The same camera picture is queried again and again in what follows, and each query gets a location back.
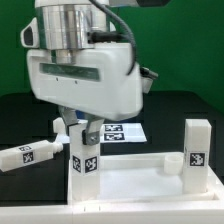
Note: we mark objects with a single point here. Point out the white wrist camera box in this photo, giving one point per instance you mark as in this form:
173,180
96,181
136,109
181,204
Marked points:
147,77

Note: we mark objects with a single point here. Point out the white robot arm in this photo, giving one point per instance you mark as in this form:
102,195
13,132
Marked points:
65,27

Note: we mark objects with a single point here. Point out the white marker base sheet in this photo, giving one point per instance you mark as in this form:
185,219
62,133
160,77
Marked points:
113,133

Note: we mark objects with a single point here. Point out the white desk top tray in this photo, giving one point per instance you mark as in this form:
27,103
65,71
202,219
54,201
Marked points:
151,177

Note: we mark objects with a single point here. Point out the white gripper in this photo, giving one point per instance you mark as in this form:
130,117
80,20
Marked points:
101,83

